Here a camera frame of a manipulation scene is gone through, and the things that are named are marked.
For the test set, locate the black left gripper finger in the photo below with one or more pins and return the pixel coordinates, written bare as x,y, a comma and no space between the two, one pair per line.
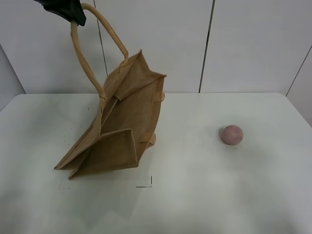
70,10

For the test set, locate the brown linen tote bag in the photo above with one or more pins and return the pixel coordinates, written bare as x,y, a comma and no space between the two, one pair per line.
129,106

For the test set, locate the pink peach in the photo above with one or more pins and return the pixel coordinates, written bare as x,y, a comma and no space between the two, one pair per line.
232,135

